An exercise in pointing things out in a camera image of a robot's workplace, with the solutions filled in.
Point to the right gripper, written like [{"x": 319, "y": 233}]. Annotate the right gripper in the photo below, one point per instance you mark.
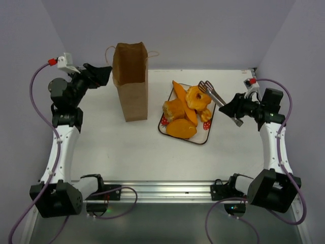
[{"x": 238, "y": 104}]

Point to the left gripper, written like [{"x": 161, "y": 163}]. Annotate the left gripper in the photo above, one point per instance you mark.
[{"x": 99, "y": 77}]

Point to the brown paper bag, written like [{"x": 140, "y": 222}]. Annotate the brown paper bag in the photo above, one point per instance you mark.
[{"x": 129, "y": 63}]

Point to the twisted striped fake pastry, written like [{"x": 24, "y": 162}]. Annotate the twisted striped fake pastry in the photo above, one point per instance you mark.
[{"x": 205, "y": 115}]

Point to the metal tongs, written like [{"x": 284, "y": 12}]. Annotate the metal tongs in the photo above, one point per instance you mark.
[{"x": 207, "y": 88}]

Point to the orange fake baguette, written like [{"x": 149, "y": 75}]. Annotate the orange fake baguette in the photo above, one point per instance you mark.
[{"x": 181, "y": 93}]

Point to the oval orange fake loaf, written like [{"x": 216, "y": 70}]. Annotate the oval orange fake loaf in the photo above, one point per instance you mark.
[{"x": 181, "y": 128}]

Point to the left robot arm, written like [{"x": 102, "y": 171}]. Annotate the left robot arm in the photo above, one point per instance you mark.
[{"x": 66, "y": 124}]

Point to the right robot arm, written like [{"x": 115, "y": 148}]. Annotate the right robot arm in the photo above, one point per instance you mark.
[{"x": 275, "y": 186}]

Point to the strawberry print tray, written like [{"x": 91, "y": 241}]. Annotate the strawberry print tray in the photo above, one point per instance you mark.
[{"x": 203, "y": 129}]

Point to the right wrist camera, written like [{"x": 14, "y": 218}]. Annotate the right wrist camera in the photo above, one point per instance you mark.
[{"x": 252, "y": 87}]

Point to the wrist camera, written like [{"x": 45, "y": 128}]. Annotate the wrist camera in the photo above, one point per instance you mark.
[
  {"x": 252, "y": 87},
  {"x": 64, "y": 63}
]

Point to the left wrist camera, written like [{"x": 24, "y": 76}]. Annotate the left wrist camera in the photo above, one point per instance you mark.
[{"x": 64, "y": 63}]

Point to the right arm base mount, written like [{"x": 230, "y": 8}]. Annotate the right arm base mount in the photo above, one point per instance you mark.
[{"x": 220, "y": 191}]

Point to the aluminium frame rail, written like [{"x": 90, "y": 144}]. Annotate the aluminium frame rail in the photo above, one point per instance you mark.
[{"x": 143, "y": 191}]

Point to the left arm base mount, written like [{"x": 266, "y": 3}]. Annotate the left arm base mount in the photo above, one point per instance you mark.
[{"x": 98, "y": 205}]

